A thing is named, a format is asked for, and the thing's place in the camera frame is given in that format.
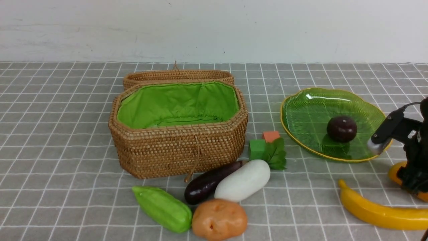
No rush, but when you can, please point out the green chayote vegetable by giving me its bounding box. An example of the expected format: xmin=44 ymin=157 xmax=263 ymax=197
xmin=132 ymin=186 xmax=193 ymax=233

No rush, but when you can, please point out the woven wicker basket lid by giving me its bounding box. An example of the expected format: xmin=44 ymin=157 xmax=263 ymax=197
xmin=123 ymin=62 xmax=234 ymax=90

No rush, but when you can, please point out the dark purple eggplant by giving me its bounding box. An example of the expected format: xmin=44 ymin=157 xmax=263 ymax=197
xmin=184 ymin=160 xmax=248 ymax=205

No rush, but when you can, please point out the woven wicker basket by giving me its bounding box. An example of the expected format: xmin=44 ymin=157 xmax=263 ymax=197
xmin=108 ymin=79 xmax=248 ymax=179

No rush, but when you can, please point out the dark purple plum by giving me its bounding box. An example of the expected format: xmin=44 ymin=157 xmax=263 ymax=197
xmin=326 ymin=115 xmax=357 ymax=143

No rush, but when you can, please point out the brown potato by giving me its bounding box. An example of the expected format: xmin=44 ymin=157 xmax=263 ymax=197
xmin=192 ymin=199 xmax=248 ymax=241

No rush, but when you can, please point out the green foam cube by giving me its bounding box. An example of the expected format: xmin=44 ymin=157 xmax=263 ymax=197
xmin=248 ymin=139 xmax=266 ymax=160

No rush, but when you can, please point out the grey checked tablecloth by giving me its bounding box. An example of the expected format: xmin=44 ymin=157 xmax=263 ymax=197
xmin=0 ymin=62 xmax=427 ymax=241

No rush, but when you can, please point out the green glass leaf plate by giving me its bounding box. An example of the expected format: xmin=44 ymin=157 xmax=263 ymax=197
xmin=280 ymin=88 xmax=385 ymax=163

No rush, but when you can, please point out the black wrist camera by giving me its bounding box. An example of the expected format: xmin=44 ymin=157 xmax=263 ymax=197
xmin=367 ymin=107 xmax=422 ymax=155

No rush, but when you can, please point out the white radish with leaves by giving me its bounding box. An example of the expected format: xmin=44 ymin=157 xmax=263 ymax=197
xmin=214 ymin=137 xmax=287 ymax=203

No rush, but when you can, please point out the orange mango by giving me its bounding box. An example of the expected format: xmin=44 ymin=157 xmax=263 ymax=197
xmin=388 ymin=161 xmax=428 ymax=203

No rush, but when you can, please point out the yellow banana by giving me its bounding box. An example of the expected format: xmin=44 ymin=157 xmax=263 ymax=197
xmin=338 ymin=179 xmax=428 ymax=230

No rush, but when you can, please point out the orange foam cube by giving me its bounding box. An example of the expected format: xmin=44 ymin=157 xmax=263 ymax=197
xmin=262 ymin=131 xmax=280 ymax=143

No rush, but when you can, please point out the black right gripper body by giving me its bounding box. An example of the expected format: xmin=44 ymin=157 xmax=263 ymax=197
xmin=396 ymin=98 xmax=428 ymax=195

